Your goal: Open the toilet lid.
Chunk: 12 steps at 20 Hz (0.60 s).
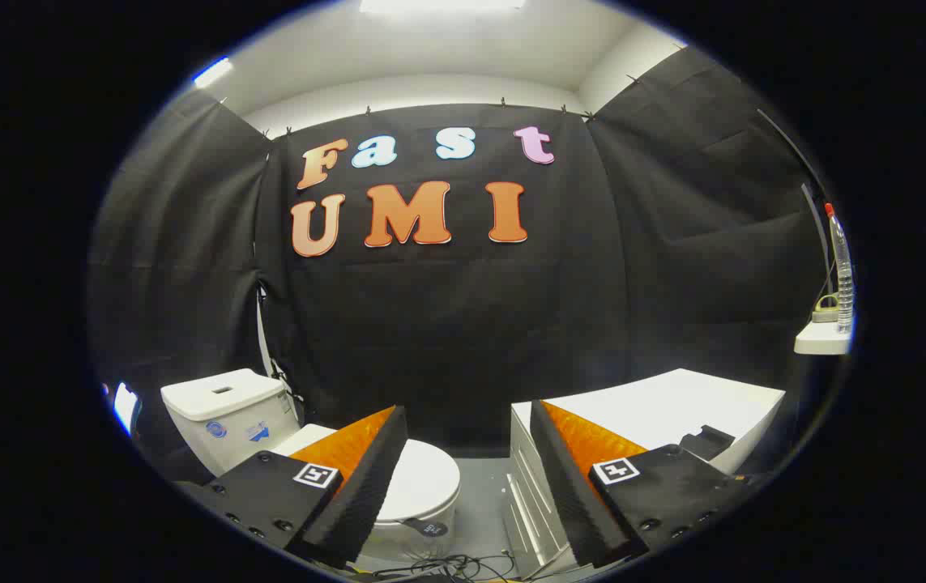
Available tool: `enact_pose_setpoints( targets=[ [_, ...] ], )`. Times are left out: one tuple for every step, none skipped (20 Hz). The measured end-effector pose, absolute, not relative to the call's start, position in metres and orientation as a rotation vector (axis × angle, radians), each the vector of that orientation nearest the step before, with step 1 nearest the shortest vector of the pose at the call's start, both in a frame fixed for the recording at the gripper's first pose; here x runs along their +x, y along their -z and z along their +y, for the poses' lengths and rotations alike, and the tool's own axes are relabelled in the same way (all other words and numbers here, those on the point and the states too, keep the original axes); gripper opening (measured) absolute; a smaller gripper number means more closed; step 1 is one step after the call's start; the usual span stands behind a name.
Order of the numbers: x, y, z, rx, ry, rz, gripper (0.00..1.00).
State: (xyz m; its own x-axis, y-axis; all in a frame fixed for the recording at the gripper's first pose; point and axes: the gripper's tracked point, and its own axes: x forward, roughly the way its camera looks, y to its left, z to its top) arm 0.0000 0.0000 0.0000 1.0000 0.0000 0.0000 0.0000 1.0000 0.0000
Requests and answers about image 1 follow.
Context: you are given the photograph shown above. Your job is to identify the black backdrop cloth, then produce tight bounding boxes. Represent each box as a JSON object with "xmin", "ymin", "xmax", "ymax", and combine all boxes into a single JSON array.
[{"xmin": 88, "ymin": 45, "xmax": 832, "ymax": 487}]

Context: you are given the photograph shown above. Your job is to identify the large ceiling light panel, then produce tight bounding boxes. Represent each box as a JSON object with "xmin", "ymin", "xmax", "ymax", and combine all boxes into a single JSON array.
[{"xmin": 359, "ymin": 0, "xmax": 527, "ymax": 13}]

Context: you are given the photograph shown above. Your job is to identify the black floor cables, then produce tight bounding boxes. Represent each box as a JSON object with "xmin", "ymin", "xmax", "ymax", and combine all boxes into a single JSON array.
[{"xmin": 349, "ymin": 551, "xmax": 528, "ymax": 582}]

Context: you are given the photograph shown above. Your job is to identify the small ceiling light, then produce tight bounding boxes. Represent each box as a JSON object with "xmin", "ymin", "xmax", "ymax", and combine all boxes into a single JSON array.
[{"xmin": 193, "ymin": 57, "xmax": 234, "ymax": 88}]

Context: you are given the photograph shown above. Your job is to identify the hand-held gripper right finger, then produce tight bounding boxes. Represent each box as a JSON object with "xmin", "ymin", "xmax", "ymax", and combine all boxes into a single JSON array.
[{"xmin": 529, "ymin": 399, "xmax": 763, "ymax": 569}]

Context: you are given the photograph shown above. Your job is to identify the black block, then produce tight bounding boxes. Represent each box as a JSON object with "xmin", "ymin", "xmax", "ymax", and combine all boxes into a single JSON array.
[{"xmin": 680, "ymin": 425, "xmax": 736, "ymax": 462}]

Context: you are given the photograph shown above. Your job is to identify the thin grey rod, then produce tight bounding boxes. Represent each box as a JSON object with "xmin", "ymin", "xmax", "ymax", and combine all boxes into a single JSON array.
[{"xmin": 801, "ymin": 185, "xmax": 836, "ymax": 299}]

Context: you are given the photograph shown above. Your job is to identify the white drawer cabinet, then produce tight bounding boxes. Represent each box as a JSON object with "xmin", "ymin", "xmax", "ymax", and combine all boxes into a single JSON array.
[{"xmin": 509, "ymin": 368, "xmax": 786, "ymax": 580}]

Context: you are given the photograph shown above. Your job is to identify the white toilet body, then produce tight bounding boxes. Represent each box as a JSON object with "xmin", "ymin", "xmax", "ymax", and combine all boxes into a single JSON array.
[{"xmin": 160, "ymin": 368, "xmax": 461, "ymax": 564}]

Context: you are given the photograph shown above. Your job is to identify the white toilet lid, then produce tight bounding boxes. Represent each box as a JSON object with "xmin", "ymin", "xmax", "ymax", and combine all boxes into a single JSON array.
[{"xmin": 272, "ymin": 423, "xmax": 461, "ymax": 523}]

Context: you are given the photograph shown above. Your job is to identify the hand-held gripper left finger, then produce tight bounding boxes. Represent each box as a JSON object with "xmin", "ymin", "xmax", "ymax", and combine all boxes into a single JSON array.
[{"xmin": 175, "ymin": 405, "xmax": 409, "ymax": 569}]

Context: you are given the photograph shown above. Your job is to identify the small white shelf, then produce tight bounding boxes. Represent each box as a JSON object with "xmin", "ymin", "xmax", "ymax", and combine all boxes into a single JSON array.
[{"xmin": 793, "ymin": 320, "xmax": 852, "ymax": 355}]

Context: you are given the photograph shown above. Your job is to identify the white pipe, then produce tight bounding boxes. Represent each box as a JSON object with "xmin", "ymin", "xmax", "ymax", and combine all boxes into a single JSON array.
[{"xmin": 256, "ymin": 283, "xmax": 279, "ymax": 380}]

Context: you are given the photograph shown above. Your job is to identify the clear plastic bottle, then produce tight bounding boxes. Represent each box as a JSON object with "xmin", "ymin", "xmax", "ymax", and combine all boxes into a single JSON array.
[{"xmin": 825, "ymin": 202, "xmax": 856, "ymax": 334}]

